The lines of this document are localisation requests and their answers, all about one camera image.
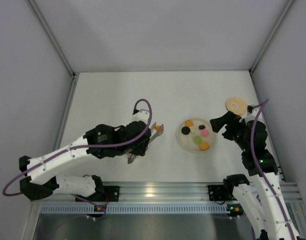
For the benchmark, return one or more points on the metal serving tongs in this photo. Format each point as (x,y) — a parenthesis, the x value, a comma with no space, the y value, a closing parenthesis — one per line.
(131,157)

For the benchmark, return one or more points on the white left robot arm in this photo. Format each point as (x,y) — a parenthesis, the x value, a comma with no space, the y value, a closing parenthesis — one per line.
(47,175)

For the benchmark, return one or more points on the pink round cookie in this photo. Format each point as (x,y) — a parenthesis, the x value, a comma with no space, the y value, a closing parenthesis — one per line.
(204,133)

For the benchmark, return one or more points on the beige lunch box lid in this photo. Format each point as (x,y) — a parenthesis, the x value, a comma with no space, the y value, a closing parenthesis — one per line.
(236,105)

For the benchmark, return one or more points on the yellow round biscuit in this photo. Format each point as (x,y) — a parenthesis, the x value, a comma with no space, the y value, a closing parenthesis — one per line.
(204,146)

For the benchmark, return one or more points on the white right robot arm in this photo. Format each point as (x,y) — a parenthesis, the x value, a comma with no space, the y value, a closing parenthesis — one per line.
(259,193)

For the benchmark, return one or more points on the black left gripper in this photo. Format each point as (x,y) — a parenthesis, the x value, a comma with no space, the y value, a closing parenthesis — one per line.
(146,139)

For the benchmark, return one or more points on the left aluminium frame post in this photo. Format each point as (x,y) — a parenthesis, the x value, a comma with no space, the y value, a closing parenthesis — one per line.
(32,4)

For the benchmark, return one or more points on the right aluminium frame post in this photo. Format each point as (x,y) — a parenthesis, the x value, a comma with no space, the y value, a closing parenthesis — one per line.
(280,19)

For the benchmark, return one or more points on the slotted grey cable duct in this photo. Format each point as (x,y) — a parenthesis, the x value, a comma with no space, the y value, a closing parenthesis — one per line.
(118,209)

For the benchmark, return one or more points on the aluminium front rail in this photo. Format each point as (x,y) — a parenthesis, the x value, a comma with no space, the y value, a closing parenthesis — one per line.
(167,193)

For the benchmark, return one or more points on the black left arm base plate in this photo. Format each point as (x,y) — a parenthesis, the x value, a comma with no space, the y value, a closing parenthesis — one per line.
(111,193)

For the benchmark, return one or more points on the aluminium frame post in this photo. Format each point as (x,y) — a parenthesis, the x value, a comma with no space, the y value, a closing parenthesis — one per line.
(32,4)
(280,19)

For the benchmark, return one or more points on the beige round plate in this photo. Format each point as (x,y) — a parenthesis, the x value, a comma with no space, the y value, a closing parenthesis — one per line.
(186,141)

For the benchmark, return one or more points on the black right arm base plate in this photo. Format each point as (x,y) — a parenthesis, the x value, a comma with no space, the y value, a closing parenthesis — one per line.
(219,193)

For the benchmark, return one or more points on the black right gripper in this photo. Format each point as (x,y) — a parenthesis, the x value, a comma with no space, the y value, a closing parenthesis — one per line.
(229,123)

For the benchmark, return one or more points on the green round cookie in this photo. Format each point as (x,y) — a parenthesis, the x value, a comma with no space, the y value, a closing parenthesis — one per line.
(197,140)

